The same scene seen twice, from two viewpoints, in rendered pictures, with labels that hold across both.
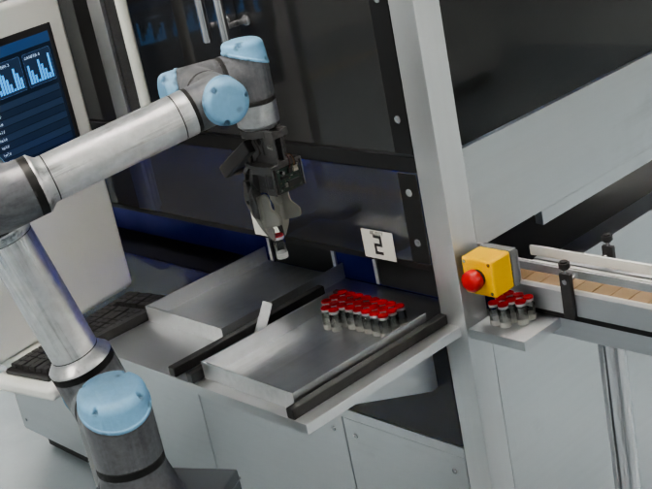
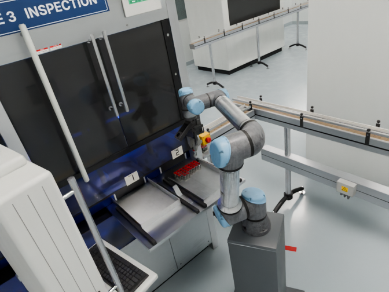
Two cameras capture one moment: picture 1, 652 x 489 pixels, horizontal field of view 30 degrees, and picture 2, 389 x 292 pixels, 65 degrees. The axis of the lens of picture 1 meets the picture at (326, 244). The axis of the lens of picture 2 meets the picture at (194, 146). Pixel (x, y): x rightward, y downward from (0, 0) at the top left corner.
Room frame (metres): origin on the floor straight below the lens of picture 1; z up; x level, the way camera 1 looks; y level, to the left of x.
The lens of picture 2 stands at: (1.95, 1.58, 2.00)
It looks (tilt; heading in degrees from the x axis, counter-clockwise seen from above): 29 degrees down; 274
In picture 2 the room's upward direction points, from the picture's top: 11 degrees counter-clockwise
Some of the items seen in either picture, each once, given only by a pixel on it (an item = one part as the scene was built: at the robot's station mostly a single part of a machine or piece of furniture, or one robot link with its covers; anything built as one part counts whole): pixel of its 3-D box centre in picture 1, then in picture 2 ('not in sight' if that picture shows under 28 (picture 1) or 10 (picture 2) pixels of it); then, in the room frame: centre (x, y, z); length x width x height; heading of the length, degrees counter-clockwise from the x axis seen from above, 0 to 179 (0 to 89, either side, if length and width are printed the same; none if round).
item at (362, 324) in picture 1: (355, 317); (190, 172); (2.14, -0.03, 0.90); 0.18 x 0.02 x 0.05; 39
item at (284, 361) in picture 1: (314, 345); (201, 179); (2.07, 0.06, 0.90); 0.34 x 0.26 x 0.04; 129
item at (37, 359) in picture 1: (91, 332); (110, 266); (2.55, 0.56, 0.82); 0.40 x 0.14 x 0.02; 141
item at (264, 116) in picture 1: (258, 114); (189, 112); (2.07, 0.07, 1.35); 0.08 x 0.08 x 0.05
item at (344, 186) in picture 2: not in sight; (346, 187); (1.08, -0.15, 0.50); 0.12 x 0.05 x 0.09; 130
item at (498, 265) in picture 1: (490, 270); (203, 138); (2.03, -0.28, 0.99); 0.08 x 0.07 x 0.07; 130
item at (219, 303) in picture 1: (245, 291); (145, 200); (2.40, 0.19, 0.90); 0.34 x 0.26 x 0.04; 130
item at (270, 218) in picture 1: (271, 218); (198, 143); (2.05, 0.09, 1.17); 0.06 x 0.03 x 0.09; 40
